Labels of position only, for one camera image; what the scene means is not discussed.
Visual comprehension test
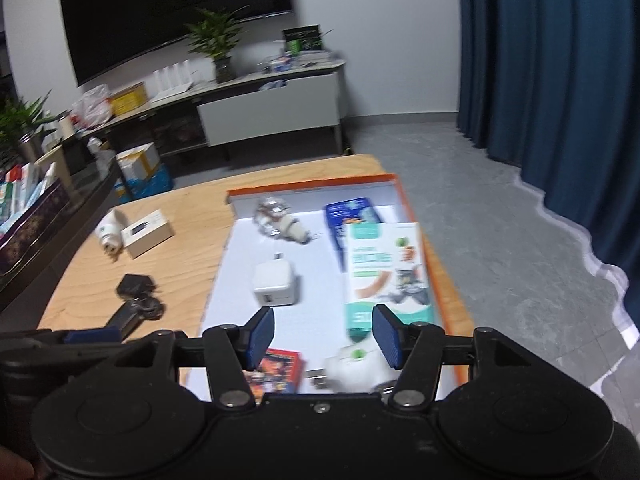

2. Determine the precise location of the yellow cardboard box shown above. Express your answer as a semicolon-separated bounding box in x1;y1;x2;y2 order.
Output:
110;82;151;117

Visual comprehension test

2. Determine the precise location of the blue wrapped pack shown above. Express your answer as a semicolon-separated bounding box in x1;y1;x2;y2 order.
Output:
117;164;174;202

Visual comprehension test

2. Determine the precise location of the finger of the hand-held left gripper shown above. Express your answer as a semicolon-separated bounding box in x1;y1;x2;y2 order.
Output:
62;327;123;346
107;297;166;343

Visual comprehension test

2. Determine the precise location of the black and green box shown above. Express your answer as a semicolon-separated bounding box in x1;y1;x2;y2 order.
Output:
282;25;334;54

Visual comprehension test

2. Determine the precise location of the clear crystal ornament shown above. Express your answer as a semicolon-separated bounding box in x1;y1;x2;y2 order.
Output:
252;195;316;247

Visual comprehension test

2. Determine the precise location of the white cube charger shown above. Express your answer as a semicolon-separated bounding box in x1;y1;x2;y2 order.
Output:
251;255;301;308

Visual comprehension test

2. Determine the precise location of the tall leafy plant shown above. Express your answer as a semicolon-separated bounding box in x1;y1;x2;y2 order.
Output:
0;91;65;171

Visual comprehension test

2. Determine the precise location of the dark ornate storage box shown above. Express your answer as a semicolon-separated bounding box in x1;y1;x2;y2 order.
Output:
0;180;72;277

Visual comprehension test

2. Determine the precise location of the small white flat box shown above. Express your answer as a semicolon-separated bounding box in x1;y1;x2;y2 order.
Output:
121;208;176;260

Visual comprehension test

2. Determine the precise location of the white tray with orange rim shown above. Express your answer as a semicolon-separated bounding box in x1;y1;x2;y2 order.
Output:
200;174;476;401

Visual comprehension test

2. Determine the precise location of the clutter of small items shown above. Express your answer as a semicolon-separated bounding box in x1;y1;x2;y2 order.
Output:
257;52;333;73

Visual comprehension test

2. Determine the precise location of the white and yellow carton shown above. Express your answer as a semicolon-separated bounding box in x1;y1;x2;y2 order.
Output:
116;142;163;182

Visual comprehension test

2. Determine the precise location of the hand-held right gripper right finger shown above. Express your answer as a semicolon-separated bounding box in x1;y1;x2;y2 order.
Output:
372;305;521;408

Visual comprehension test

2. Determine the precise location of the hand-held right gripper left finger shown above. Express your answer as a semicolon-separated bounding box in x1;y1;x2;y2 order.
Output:
112;306;276;408

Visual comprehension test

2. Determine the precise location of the group of white routers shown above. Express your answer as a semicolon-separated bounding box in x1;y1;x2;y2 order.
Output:
151;57;213;100

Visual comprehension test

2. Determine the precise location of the black wall television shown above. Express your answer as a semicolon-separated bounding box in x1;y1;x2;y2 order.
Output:
58;0;294;87

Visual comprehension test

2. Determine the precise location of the grey television cabinet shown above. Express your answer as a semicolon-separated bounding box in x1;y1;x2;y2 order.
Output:
75;57;347;163

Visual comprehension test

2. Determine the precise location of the white jar with cap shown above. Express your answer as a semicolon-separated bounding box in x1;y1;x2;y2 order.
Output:
305;342;396;396

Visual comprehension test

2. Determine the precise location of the dark blue curtain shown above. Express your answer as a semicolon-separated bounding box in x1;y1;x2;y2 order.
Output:
456;0;640;343

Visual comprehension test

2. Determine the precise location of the white plastic bag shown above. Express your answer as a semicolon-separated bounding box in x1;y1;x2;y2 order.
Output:
72;85;113;127

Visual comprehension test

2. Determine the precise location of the row of books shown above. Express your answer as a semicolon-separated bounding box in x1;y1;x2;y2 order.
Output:
0;162;57;233

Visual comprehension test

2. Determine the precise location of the black charger plug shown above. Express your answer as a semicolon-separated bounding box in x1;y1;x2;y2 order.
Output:
116;273;158;301

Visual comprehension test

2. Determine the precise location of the colourful red card box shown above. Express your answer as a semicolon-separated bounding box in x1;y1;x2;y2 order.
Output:
242;347;306;403

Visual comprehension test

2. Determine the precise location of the potted green plant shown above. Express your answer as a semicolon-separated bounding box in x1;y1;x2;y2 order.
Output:
185;6;251;84

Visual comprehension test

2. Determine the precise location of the long teal bandage box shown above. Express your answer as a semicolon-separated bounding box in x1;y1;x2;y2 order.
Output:
342;221;436;346

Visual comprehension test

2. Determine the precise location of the small blue box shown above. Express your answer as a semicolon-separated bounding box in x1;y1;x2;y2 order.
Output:
324;196;383;273

